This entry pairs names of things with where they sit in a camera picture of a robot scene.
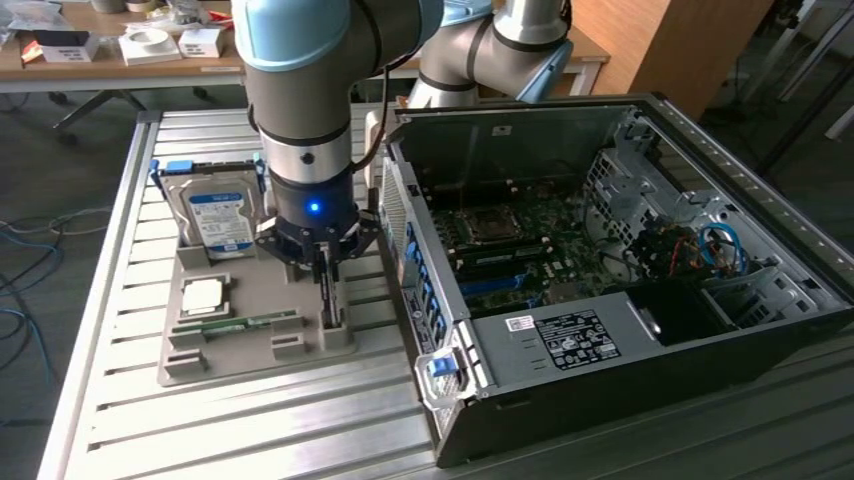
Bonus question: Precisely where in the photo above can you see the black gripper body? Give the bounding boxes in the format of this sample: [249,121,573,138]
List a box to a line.
[268,171,360,247]

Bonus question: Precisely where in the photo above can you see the black Nvidia graphics card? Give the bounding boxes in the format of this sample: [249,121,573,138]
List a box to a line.
[310,242,348,332]

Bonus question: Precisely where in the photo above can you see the grey parts rack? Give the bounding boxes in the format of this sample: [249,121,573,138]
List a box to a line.
[156,187,361,389]

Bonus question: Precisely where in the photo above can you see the hard disk in blue carrier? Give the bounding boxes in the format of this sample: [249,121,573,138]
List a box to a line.
[146,153,274,261]

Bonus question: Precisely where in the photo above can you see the silver CPU chip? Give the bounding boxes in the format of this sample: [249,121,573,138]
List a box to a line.
[180,279,232,317]

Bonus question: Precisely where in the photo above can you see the green RAM stick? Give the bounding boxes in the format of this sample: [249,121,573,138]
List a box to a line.
[197,310,298,337]

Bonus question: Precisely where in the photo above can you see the metal CPU socket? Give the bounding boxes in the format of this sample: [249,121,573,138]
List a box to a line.
[464,208,520,244]

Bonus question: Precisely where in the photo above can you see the blue expansion slot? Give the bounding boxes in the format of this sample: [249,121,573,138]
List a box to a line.
[459,275,535,297]

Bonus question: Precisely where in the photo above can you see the grey power supply unit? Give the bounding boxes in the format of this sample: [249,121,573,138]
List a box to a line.
[465,292,661,389]

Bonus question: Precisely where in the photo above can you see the green motherboard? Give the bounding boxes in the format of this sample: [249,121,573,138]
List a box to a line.
[425,184,641,321]

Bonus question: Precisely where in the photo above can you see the white labelled box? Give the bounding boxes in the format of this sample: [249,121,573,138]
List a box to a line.
[176,27,226,59]

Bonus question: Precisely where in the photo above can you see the silver perforated metal cage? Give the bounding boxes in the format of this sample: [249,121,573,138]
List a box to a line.
[580,145,675,251]

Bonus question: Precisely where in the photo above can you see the grey metal furniture leg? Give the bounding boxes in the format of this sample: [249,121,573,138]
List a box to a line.
[50,88,148,146]

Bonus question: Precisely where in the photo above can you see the white open cardboard box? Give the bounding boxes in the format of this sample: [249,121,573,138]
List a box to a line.
[117,27,182,67]

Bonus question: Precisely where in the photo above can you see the wooden desk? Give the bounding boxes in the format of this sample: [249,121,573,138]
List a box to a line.
[0,0,612,109]

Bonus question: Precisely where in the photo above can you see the white tape roll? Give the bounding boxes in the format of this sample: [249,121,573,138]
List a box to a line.
[125,28,168,49]

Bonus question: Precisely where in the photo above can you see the crumpled white packaging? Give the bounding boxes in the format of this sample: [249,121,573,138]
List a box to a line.
[142,0,209,36]

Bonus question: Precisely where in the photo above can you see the white box with black inside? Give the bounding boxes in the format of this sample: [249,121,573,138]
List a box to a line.
[30,29,101,64]

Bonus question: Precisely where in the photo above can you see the black open PC case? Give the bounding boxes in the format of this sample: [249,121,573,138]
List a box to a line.
[364,92,854,469]

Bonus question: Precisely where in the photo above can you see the clear plastic bag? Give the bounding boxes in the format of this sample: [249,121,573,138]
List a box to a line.
[0,0,65,34]

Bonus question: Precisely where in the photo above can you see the silver metal disk bay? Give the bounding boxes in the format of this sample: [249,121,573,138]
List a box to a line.
[699,264,825,334]

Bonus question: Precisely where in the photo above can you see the wooden cabinet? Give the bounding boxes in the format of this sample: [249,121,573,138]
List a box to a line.
[572,0,779,121]

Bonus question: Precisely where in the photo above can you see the black camera cable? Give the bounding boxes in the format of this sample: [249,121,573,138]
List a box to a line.
[346,0,428,174]

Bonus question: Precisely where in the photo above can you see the white floor cable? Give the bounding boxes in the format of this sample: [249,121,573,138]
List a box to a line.
[0,207,112,236]

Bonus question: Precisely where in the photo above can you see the blue floor cable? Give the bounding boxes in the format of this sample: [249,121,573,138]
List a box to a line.
[0,219,68,426]

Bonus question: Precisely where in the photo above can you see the black orange wire bundle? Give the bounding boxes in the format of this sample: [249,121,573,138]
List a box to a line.
[625,224,712,281]

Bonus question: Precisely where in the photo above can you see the blue disk wire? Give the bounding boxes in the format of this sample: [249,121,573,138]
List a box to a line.
[696,222,748,276]

